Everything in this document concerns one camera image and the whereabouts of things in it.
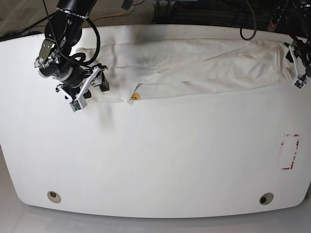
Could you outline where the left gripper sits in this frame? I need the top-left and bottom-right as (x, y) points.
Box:
(283, 41), (311, 84)

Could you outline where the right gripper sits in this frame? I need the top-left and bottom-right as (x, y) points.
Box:
(55, 63), (110, 99)

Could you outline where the white printed T-shirt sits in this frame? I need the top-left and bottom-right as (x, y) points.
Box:
(75, 37), (294, 107)

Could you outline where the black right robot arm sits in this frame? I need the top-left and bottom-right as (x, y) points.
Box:
(34, 0), (110, 99)

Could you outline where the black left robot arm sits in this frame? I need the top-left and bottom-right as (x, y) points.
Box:
(284, 0), (311, 89)

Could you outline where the red tape rectangle marker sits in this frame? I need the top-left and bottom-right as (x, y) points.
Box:
(279, 134), (299, 170)

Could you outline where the black tripod leg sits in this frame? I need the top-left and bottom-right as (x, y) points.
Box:
(0, 17), (48, 42)

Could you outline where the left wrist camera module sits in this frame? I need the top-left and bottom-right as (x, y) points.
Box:
(294, 79), (306, 89)

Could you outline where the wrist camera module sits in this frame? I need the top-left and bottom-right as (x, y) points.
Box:
(69, 97), (87, 112)
(294, 79), (306, 89)

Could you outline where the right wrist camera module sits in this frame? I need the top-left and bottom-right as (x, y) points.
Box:
(69, 97), (87, 112)

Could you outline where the yellow cable on floor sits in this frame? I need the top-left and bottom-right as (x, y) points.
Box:
(84, 4), (132, 29)

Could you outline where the black cable loop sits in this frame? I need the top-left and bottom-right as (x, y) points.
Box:
(240, 0), (258, 41)

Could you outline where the left table cable grommet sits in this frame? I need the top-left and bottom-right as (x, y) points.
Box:
(47, 191), (61, 203)

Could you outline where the table cable grommet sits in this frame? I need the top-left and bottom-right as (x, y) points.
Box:
(259, 193), (274, 205)
(47, 191), (61, 203)

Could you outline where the right table cable grommet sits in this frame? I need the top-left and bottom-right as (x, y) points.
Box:
(259, 193), (274, 205)

